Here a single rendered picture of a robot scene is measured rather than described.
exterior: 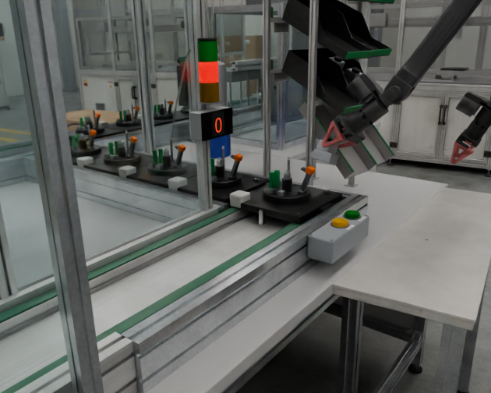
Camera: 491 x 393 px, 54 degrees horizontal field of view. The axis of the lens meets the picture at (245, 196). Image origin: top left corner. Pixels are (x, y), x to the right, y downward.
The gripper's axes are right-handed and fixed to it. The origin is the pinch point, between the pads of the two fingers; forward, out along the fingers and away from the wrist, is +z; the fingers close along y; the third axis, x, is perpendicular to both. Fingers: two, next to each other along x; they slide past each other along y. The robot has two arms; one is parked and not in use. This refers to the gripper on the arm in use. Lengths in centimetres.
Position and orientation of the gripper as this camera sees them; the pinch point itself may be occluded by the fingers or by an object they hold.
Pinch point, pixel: (328, 145)
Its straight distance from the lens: 145.4
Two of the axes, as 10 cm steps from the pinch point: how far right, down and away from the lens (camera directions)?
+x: 3.6, 8.4, -4.1
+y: -6.5, -0.8, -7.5
